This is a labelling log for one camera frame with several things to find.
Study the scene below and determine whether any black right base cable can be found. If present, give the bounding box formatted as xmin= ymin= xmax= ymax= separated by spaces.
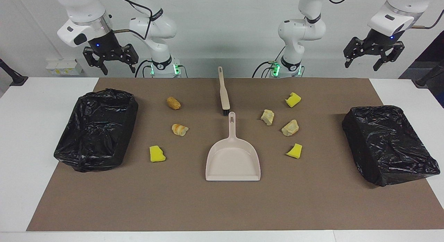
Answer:
xmin=135 ymin=60 xmax=153 ymax=78

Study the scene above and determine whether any pale cream bread chunk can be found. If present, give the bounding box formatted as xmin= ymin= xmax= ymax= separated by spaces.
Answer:
xmin=261 ymin=109 xmax=275 ymax=126

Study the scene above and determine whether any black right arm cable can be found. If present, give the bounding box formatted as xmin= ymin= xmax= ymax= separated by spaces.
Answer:
xmin=106 ymin=0 xmax=155 ymax=40

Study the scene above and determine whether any orange striped croissant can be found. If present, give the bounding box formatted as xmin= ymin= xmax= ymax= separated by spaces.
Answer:
xmin=171 ymin=124 xmax=189 ymax=136

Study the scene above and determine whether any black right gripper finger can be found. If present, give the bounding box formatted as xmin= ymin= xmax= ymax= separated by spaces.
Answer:
xmin=119 ymin=44 xmax=139 ymax=74
xmin=83 ymin=49 xmax=108 ymax=76

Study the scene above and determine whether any yellow sponge piece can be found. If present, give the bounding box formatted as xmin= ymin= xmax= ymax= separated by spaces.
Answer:
xmin=285 ymin=92 xmax=301 ymax=108
xmin=285 ymin=143 xmax=302 ymax=159
xmin=149 ymin=145 xmax=166 ymax=163

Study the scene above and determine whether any open black bag lined bin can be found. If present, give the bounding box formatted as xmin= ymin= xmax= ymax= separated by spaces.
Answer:
xmin=54 ymin=89 xmax=139 ymax=172

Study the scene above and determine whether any black left base cable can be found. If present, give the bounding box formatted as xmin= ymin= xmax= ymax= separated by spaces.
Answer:
xmin=252 ymin=61 xmax=278 ymax=78

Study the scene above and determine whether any black base cable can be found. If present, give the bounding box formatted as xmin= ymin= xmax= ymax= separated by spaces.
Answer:
xmin=252 ymin=61 xmax=278 ymax=78
xmin=135 ymin=60 xmax=153 ymax=78

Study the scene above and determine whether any tan layered bread chunk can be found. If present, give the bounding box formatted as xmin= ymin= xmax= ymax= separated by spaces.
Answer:
xmin=281 ymin=119 xmax=299 ymax=137

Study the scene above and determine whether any white wall socket box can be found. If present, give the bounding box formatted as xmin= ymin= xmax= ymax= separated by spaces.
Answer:
xmin=46 ymin=59 xmax=83 ymax=76

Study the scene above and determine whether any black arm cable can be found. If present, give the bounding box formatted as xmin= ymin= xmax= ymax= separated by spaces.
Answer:
xmin=325 ymin=0 xmax=444 ymax=30
xmin=106 ymin=0 xmax=155 ymax=40

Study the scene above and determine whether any black bag covered bin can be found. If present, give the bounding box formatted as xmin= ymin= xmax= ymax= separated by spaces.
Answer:
xmin=342 ymin=105 xmax=441 ymax=187

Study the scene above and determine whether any brown table mat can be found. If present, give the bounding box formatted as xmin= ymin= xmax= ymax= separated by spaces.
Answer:
xmin=27 ymin=78 xmax=444 ymax=231

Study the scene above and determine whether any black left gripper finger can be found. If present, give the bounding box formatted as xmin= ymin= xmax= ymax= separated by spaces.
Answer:
xmin=373 ymin=42 xmax=405 ymax=72
xmin=343 ymin=37 xmax=365 ymax=68

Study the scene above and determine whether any beige plastic dustpan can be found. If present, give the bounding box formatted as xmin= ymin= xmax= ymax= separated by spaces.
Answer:
xmin=205 ymin=112 xmax=261 ymax=182

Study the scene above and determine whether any beige hand brush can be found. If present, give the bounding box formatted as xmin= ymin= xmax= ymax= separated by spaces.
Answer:
xmin=217 ymin=66 xmax=230 ymax=116

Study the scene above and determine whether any black stand foot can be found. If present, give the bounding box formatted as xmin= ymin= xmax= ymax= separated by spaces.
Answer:
xmin=415 ymin=60 xmax=444 ymax=88
xmin=0 ymin=59 xmax=28 ymax=86

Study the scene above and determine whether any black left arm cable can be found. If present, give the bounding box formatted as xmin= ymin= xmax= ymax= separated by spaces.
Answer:
xmin=325 ymin=0 xmax=444 ymax=30

